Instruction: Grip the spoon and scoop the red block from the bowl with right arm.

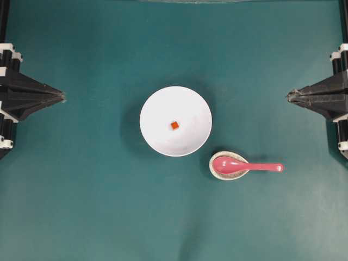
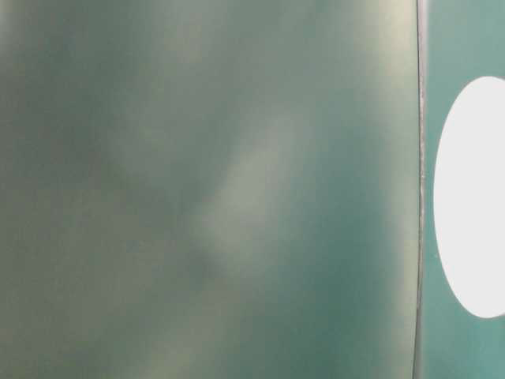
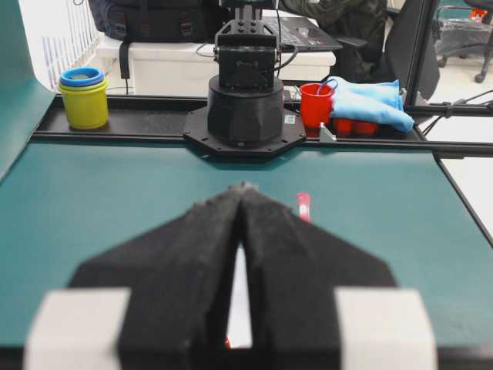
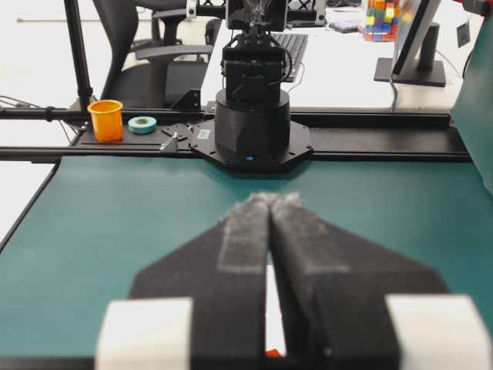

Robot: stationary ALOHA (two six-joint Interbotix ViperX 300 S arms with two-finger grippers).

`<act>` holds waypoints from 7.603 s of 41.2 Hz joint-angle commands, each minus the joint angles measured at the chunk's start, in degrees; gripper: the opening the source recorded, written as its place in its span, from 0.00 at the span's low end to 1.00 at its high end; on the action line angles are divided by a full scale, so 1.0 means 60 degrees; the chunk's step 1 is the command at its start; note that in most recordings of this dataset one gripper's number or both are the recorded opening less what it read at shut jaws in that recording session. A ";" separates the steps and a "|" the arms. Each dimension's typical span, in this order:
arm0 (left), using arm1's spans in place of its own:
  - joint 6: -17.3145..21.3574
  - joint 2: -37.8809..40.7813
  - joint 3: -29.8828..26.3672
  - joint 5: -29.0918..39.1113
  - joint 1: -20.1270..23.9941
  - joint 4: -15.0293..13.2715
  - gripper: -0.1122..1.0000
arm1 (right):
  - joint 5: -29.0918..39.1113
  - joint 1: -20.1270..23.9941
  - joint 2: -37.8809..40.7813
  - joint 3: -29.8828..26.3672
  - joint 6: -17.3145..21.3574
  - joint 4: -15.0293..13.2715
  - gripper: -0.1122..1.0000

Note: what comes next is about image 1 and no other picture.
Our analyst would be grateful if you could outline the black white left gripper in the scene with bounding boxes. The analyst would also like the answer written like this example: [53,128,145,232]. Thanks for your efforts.
[0,42,67,160]

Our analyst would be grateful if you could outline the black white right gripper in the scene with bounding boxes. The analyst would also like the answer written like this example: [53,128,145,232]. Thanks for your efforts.
[285,43,348,160]

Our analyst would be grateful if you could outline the pink plastic soup spoon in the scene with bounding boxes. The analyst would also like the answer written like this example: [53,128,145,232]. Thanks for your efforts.
[213,156,284,174]

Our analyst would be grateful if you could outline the small red block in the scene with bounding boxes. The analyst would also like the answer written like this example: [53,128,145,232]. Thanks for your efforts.
[170,121,179,130]

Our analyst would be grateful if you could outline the beige crackle ceramic spoon rest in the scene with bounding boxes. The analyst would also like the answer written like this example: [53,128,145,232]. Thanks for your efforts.
[209,151,248,181]

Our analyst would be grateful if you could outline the white round bowl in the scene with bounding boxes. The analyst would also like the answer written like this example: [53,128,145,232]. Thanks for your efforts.
[139,86,213,157]

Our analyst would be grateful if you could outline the black left frame post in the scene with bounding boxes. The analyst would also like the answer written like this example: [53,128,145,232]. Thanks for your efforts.
[0,0,10,43]

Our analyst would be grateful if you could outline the black frame post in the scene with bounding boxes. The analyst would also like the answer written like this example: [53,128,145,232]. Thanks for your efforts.
[339,0,348,44]
[0,0,10,43]

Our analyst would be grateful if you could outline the black right frame post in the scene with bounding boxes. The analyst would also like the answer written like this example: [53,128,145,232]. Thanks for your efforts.
[339,0,348,44]

